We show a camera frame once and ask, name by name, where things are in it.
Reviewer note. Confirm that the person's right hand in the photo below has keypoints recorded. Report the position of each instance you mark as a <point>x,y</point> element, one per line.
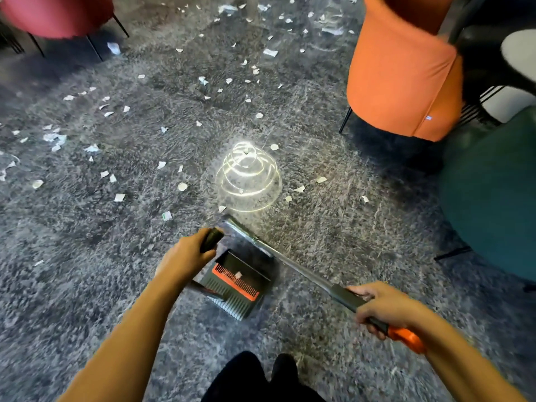
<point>391,307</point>

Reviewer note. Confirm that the person's left hand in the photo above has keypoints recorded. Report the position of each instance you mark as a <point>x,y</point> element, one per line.
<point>182,260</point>

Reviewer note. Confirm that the person's right thumb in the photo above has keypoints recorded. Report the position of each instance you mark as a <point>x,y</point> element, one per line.
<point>361,290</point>

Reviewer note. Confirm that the person's left thumb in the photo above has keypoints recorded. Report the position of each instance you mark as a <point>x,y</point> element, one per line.
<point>207,255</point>

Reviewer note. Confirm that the grey dustpan with orange comb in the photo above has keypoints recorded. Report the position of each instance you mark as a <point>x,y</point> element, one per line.
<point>234,284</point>

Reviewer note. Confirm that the grey broom with orange grip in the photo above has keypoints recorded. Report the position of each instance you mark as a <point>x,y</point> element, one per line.
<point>301,270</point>

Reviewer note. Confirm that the person's left forearm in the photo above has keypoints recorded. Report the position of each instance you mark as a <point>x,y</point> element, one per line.
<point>125,347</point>

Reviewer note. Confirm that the person's right forearm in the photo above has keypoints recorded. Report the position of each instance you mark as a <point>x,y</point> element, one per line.
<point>460,364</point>

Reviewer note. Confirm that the person's black trousers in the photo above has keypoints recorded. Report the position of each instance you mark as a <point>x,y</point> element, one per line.
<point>255,380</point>

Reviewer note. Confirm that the scattered white paper scraps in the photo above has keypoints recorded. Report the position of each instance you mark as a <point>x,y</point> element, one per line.
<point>109,142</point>

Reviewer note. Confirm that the dark green upholstered chair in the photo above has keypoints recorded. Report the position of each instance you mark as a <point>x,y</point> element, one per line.
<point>490,192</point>

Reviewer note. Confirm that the orange upholstered chair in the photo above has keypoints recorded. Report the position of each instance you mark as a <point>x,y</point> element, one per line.
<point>398,75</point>

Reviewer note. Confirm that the black and white chair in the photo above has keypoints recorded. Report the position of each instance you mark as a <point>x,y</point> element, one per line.
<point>485,58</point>

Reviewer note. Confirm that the red upholstered chair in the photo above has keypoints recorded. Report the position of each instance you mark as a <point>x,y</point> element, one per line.
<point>58,14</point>

